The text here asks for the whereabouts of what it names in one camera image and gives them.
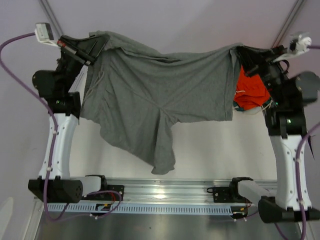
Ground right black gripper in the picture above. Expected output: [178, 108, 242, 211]
[237, 44, 288, 105]

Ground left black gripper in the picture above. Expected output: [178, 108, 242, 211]
[57, 33, 111, 92]

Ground grey shorts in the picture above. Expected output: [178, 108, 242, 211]
[80, 31, 241, 175]

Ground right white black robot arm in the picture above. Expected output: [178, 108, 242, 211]
[228, 46, 320, 223]

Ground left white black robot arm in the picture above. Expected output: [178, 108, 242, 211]
[28, 35, 109, 204]

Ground orange shorts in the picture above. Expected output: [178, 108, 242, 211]
[233, 67, 271, 111]

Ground teal shorts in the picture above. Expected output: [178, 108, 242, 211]
[233, 100, 273, 112]

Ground right corner aluminium profile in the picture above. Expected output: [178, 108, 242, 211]
[271, 0, 308, 48]

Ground corner aluminium profile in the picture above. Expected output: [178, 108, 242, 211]
[271, 0, 308, 48]
[38, 0, 64, 37]

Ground left corner aluminium profile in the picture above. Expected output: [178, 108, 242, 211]
[38, 0, 64, 37]

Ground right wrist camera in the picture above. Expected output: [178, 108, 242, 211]
[272, 31, 312, 63]

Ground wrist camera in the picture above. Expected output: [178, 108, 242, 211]
[272, 31, 312, 63]
[34, 22, 58, 47]

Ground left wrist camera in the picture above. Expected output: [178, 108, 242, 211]
[34, 22, 58, 47]

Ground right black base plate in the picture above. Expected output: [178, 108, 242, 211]
[206, 186, 252, 204]

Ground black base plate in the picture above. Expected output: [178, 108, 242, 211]
[82, 184, 125, 202]
[206, 186, 252, 204]

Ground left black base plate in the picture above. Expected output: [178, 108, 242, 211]
[82, 184, 125, 202]

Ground aluminium mounting rail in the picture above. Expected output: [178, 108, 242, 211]
[33, 177, 307, 207]

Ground slotted white cable duct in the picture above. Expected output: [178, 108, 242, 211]
[43, 202, 232, 216]

